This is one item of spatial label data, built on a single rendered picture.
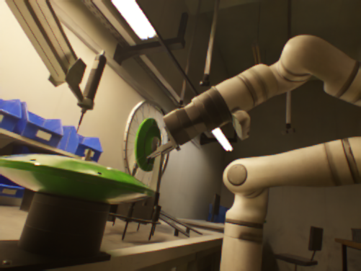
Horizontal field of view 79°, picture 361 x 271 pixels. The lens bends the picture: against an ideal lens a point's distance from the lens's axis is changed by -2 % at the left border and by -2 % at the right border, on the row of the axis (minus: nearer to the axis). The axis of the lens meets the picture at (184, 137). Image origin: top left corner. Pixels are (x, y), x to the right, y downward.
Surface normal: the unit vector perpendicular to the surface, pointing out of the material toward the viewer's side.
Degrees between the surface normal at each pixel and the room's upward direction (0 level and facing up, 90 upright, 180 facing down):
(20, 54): 90
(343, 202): 90
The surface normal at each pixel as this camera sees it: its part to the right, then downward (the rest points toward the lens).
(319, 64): -0.09, 0.20
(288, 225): -0.38, -0.34
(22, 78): 0.91, 0.02
